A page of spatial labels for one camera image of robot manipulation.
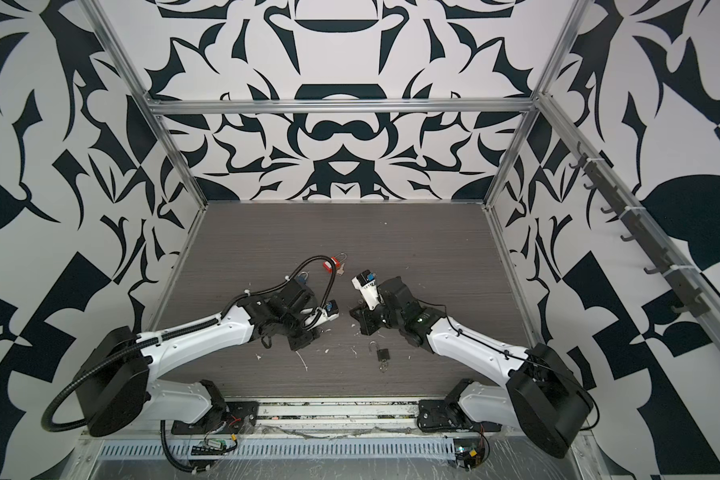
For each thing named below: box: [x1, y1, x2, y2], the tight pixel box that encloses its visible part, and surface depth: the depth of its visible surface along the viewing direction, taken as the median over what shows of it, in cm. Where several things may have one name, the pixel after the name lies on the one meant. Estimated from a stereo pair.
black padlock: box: [368, 340, 391, 361], surface depth 85 cm
